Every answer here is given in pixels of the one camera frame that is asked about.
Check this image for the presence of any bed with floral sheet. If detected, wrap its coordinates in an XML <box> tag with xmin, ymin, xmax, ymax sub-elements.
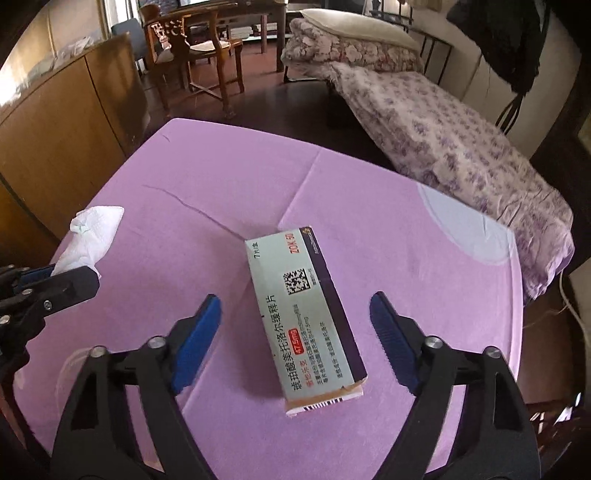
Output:
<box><xmin>323</xmin><ymin>62</ymin><xmax>575</xmax><ymax>301</ymax></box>

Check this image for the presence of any white cable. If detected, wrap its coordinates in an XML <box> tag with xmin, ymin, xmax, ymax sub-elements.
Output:
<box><xmin>558</xmin><ymin>272</ymin><xmax>587</xmax><ymax>337</ymax></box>

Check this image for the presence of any black metal side table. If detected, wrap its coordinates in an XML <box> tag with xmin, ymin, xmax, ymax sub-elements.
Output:
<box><xmin>369</xmin><ymin>0</ymin><xmax>453</xmax><ymax>88</ymax></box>

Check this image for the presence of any folded floral quilt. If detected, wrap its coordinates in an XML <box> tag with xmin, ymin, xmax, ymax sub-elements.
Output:
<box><xmin>281</xmin><ymin>18</ymin><xmax>423</xmax><ymax>84</ymax></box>

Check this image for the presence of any purple tablecloth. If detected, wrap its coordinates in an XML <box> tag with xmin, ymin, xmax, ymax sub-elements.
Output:
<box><xmin>11</xmin><ymin>117</ymin><xmax>525</xmax><ymax>476</ymax></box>

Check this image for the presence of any white tissue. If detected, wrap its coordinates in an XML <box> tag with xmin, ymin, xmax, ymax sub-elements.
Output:
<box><xmin>50</xmin><ymin>206</ymin><xmax>124</xmax><ymax>278</ymax></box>

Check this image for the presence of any blue chair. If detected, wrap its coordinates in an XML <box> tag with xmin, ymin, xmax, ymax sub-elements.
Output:
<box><xmin>111</xmin><ymin>17</ymin><xmax>144</xmax><ymax>70</ymax></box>

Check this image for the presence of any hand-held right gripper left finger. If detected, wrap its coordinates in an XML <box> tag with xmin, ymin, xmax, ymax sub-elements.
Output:
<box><xmin>52</xmin><ymin>294</ymin><xmax>222</xmax><ymax>480</ymax></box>

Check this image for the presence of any pale teal medicine box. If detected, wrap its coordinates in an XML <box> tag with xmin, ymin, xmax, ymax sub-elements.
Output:
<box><xmin>245</xmin><ymin>225</ymin><xmax>369</xmax><ymax>418</ymax></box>

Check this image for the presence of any carved wooden chair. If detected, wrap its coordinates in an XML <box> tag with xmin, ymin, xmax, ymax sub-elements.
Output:
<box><xmin>139</xmin><ymin>4</ymin><xmax>245</xmax><ymax>114</ymax></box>

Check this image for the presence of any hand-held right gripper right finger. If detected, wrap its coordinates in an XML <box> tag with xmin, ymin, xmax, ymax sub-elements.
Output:
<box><xmin>369</xmin><ymin>291</ymin><xmax>541</xmax><ymax>480</ymax></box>

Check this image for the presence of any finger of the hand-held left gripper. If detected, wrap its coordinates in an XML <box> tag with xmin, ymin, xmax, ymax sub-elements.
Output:
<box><xmin>23</xmin><ymin>265</ymin><xmax>101</xmax><ymax>324</ymax></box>
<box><xmin>0</xmin><ymin>266</ymin><xmax>56</xmax><ymax>298</ymax></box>

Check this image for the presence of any long wooden table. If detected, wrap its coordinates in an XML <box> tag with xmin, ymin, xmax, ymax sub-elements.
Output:
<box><xmin>166</xmin><ymin>0</ymin><xmax>289</xmax><ymax>72</ymax></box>

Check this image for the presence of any black jacket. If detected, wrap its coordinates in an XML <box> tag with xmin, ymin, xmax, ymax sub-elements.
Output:
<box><xmin>445</xmin><ymin>0</ymin><xmax>555</xmax><ymax>93</ymax></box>

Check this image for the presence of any white pillow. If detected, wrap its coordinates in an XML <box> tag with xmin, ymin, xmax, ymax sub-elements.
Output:
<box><xmin>300</xmin><ymin>8</ymin><xmax>419</xmax><ymax>49</ymax></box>

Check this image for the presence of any dark wooden coat rack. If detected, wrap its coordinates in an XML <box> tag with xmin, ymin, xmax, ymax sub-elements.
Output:
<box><xmin>496</xmin><ymin>90</ymin><xmax>527</xmax><ymax>134</ymax></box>

